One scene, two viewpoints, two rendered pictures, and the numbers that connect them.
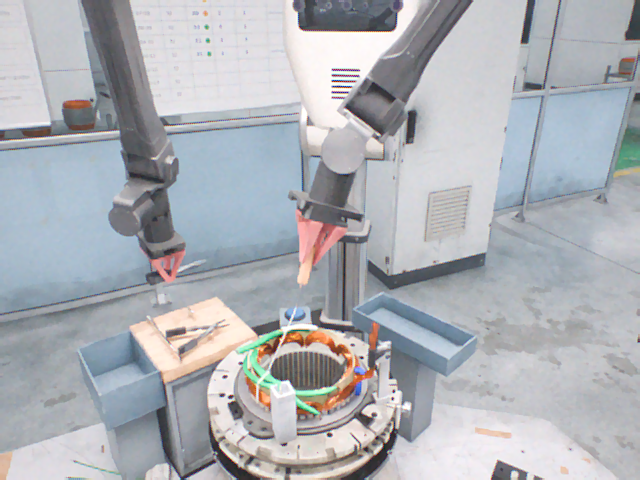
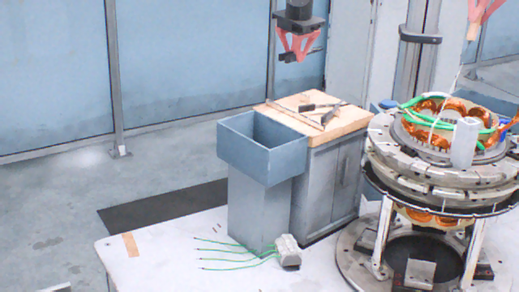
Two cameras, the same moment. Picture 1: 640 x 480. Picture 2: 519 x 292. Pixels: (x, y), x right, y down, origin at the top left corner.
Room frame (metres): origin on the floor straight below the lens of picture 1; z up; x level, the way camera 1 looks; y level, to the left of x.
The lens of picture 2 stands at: (-0.30, 0.51, 1.58)
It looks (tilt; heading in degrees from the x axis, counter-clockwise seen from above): 27 degrees down; 355
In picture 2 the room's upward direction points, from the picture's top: 2 degrees clockwise
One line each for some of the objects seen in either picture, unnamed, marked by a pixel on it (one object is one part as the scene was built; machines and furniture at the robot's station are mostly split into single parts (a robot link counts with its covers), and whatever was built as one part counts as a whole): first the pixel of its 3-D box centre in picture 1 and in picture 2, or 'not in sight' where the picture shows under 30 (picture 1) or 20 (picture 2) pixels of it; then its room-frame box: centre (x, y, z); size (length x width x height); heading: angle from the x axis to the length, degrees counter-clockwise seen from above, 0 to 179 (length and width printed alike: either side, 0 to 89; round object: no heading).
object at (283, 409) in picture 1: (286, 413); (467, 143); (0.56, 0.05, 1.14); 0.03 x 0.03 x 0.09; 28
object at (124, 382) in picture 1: (128, 415); (259, 187); (0.78, 0.40, 0.92); 0.17 x 0.11 x 0.28; 37
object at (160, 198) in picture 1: (150, 199); not in sight; (0.88, 0.32, 1.35); 0.07 x 0.06 x 0.07; 168
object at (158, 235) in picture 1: (157, 227); (298, 7); (0.89, 0.32, 1.29); 0.10 x 0.07 x 0.07; 36
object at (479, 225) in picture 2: not in sight; (473, 250); (0.56, -0.01, 0.91); 0.02 x 0.02 x 0.21
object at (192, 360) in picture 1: (193, 335); (313, 115); (0.88, 0.27, 1.05); 0.20 x 0.19 x 0.02; 127
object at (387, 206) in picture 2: not in sight; (383, 230); (0.64, 0.16, 0.91); 0.02 x 0.02 x 0.21
